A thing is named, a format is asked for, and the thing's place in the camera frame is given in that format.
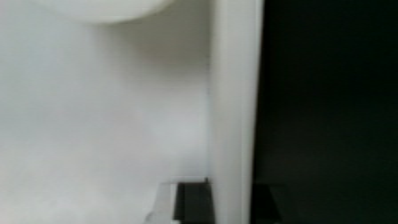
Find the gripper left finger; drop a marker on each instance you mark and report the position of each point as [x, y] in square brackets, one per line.
[183, 204]

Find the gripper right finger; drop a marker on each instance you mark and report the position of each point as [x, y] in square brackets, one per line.
[265, 214]

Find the white square tabletop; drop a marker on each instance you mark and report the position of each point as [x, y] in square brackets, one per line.
[128, 76]

